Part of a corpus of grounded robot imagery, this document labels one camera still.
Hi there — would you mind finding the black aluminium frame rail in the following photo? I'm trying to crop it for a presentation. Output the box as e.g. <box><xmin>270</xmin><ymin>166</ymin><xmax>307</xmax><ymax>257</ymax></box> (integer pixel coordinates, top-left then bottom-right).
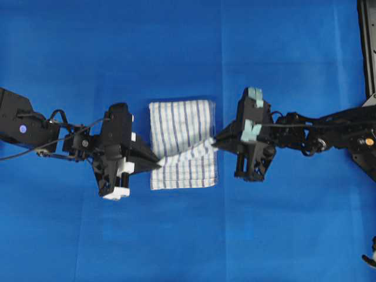
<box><xmin>357</xmin><ymin>0</ymin><xmax>375</xmax><ymax>100</ymax></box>

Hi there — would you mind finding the black clamp at table edge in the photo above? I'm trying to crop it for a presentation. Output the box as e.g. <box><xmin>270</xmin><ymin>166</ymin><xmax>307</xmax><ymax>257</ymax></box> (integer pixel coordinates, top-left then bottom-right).
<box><xmin>361</xmin><ymin>236</ymin><xmax>376</xmax><ymax>269</ymax></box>

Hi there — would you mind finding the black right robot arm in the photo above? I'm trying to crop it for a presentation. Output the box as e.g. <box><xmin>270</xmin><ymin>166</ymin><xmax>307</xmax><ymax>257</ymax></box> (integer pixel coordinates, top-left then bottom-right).
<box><xmin>213</xmin><ymin>87</ymin><xmax>375</xmax><ymax>182</ymax></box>

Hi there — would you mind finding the black camera cable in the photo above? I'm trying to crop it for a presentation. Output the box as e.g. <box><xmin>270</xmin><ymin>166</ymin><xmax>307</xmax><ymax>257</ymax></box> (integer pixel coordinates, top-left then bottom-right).
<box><xmin>260</xmin><ymin>122</ymin><xmax>376</xmax><ymax>129</ymax></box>

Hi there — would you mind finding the blue table cloth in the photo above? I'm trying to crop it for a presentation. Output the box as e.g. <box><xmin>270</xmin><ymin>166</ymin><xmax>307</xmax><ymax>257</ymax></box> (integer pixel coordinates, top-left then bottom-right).
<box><xmin>1</xmin><ymin>1</ymin><xmax>375</xmax><ymax>281</ymax></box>

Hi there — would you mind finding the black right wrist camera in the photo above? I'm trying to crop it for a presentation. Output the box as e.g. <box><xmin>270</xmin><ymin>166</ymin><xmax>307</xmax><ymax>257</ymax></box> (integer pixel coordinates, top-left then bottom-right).
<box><xmin>237</xmin><ymin>87</ymin><xmax>270</xmax><ymax>143</ymax></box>

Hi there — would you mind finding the white blue-striped towel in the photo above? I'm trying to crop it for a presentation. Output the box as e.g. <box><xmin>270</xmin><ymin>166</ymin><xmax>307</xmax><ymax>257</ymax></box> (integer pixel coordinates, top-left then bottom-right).
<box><xmin>149</xmin><ymin>100</ymin><xmax>218</xmax><ymax>190</ymax></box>

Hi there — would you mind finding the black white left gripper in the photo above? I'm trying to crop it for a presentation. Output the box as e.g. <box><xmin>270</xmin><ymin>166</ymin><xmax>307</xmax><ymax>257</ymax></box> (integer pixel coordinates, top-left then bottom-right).
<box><xmin>92</xmin><ymin>103</ymin><xmax>161</xmax><ymax>200</ymax></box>

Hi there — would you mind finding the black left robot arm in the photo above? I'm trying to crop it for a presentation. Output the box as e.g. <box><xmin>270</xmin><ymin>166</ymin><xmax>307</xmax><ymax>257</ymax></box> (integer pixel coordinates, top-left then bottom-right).
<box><xmin>1</xmin><ymin>88</ymin><xmax>161</xmax><ymax>200</ymax></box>

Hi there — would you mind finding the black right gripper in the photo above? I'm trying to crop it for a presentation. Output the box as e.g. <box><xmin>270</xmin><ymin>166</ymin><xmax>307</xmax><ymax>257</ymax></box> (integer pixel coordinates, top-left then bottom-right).
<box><xmin>213</xmin><ymin>104</ymin><xmax>276</xmax><ymax>182</ymax></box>

